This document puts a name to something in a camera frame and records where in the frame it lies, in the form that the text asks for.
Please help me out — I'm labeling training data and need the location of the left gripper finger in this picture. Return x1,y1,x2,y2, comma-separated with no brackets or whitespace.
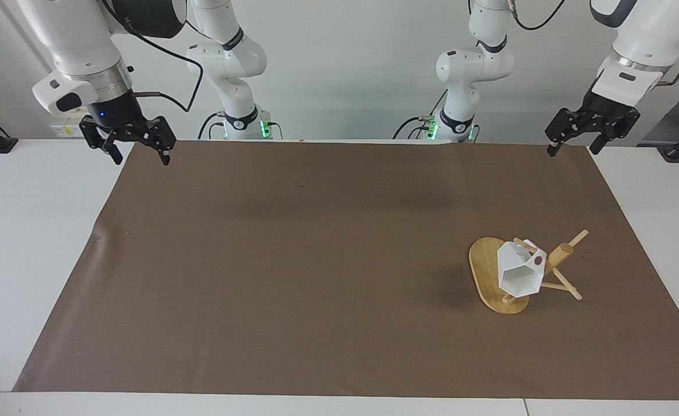
545,107,595,158
589,114,640,155

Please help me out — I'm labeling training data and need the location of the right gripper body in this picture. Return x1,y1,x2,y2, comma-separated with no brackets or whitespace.
87,91,146,136

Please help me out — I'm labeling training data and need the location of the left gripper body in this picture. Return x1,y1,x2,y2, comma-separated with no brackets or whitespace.
579,86,641,124

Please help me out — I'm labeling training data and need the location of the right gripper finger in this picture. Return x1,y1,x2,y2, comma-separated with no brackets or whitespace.
79,115,125,166
114,116,177,167

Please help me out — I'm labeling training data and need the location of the white faceted cup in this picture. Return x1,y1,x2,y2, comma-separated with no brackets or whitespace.
497,239,547,299

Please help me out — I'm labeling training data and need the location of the wooden cup rack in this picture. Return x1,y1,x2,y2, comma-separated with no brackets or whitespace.
469,229,590,315

